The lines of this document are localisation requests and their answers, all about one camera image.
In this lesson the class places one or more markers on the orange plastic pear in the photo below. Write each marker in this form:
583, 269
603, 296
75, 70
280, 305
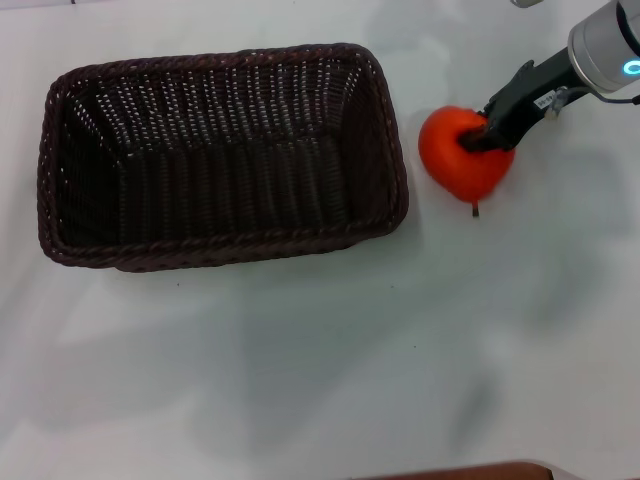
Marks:
450, 160

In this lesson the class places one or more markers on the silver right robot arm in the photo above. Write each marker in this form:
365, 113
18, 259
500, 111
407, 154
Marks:
600, 45

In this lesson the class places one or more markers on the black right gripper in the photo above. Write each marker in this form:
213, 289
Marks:
530, 97

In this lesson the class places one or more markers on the dark brown woven basket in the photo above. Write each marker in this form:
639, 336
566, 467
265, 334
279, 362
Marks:
225, 165

